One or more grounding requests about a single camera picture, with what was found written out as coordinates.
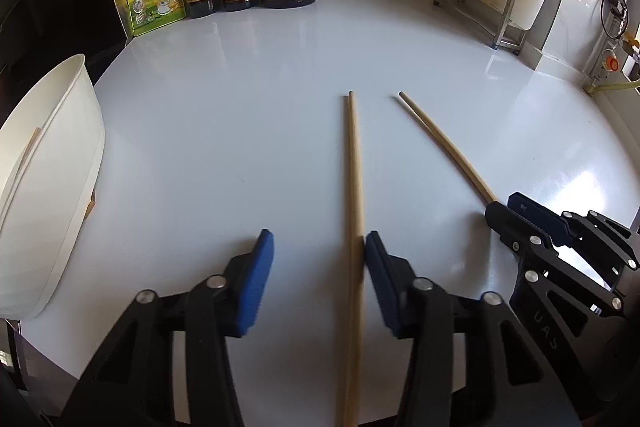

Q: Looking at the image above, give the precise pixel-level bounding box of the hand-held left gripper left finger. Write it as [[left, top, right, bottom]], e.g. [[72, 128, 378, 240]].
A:
[[60, 229, 275, 427]]

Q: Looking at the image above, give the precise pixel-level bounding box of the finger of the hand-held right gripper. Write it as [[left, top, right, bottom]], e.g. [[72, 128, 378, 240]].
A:
[[484, 201, 628, 360], [506, 191, 640, 290]]

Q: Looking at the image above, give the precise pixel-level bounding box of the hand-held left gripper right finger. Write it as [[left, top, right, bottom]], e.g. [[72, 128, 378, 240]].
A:
[[364, 231, 583, 427]]

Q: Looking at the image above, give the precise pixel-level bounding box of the wooden chopstick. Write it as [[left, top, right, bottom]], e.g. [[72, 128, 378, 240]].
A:
[[20, 128, 42, 172], [398, 92, 498, 204], [342, 91, 366, 427]]

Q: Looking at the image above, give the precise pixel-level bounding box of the white plastic bowl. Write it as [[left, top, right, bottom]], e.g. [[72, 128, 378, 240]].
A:
[[0, 53, 106, 320]]

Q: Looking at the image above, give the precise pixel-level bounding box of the gas valve with orange knob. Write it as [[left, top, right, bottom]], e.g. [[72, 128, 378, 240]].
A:
[[587, 52, 623, 95]]

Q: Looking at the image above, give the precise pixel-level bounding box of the black cable loop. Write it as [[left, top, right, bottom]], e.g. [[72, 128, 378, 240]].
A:
[[601, 0, 628, 40]]

